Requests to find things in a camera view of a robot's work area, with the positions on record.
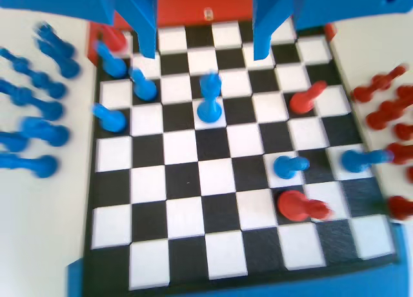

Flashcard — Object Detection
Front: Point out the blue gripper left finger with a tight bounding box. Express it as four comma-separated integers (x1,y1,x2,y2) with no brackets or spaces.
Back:
121,0,159,59

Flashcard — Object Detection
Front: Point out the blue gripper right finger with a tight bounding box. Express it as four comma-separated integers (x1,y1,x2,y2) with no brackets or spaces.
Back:
253,0,288,61

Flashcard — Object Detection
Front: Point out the blue chess queen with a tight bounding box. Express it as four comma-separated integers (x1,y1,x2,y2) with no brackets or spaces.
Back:
196,70,223,123

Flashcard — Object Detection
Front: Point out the red chess queen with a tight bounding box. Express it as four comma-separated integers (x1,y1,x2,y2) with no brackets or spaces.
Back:
96,24,128,57

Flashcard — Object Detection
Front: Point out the blue chess pawn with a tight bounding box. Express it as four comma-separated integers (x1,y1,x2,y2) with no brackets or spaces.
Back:
273,155,311,180
30,69,67,99
341,149,393,174
95,41,128,78
92,103,127,132
128,67,158,101

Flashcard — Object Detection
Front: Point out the blue chess piece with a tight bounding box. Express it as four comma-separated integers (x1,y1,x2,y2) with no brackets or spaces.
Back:
34,22,77,59
37,41,81,79

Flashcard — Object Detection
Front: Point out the blue chess bishop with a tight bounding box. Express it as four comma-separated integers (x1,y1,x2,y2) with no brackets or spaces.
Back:
0,79,64,121

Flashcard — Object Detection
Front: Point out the blue chess king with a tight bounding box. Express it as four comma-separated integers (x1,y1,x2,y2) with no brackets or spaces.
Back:
0,151,59,179

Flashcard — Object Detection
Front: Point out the blue chess rook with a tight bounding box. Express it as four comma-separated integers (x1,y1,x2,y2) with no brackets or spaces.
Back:
0,132,30,152

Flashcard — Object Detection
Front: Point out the red chess king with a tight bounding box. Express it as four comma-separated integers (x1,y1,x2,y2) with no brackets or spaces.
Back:
277,190,335,223

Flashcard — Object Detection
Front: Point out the black and white chessboard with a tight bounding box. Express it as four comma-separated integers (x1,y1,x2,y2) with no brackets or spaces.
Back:
82,21,401,293

